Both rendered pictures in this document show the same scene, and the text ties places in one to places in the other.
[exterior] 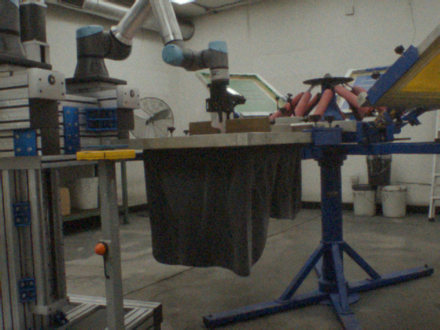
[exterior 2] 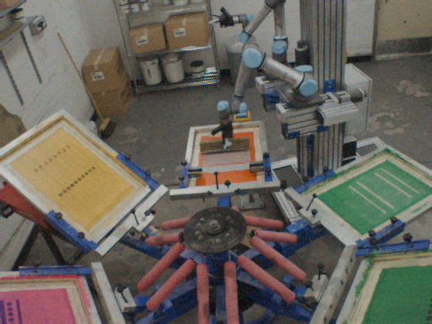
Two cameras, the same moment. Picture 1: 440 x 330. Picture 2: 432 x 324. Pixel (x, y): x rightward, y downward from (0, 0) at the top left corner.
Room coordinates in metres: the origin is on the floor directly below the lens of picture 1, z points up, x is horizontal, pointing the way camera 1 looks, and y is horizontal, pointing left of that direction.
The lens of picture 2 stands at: (3.95, -1.19, 2.68)
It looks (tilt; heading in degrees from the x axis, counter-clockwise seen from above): 36 degrees down; 153
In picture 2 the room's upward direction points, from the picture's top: 9 degrees counter-clockwise
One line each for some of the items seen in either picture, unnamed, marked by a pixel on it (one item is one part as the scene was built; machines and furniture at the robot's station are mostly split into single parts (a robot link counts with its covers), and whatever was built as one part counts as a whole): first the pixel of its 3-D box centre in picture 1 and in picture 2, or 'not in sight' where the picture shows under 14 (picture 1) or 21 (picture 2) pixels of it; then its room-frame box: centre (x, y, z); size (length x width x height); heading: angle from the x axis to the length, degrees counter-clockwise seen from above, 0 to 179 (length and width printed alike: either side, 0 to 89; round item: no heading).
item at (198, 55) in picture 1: (194, 60); (238, 107); (1.81, 0.10, 1.29); 0.11 x 0.11 x 0.08; 57
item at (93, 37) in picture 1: (91, 41); (304, 75); (1.98, 0.56, 1.42); 0.13 x 0.12 x 0.14; 147
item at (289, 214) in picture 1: (277, 201); not in sight; (1.66, -0.19, 0.74); 0.46 x 0.04 x 0.42; 146
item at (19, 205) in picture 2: not in sight; (44, 190); (1.42, -1.26, 1.06); 0.61 x 0.46 x 0.12; 26
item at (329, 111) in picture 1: (331, 187); (230, 307); (2.70, -0.63, 0.67); 0.39 x 0.39 x 1.35
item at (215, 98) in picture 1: (219, 97); (226, 129); (1.77, 0.01, 1.14); 0.09 x 0.08 x 0.12; 57
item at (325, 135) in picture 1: (323, 135); (185, 178); (1.86, -0.41, 0.97); 0.30 x 0.05 x 0.07; 146
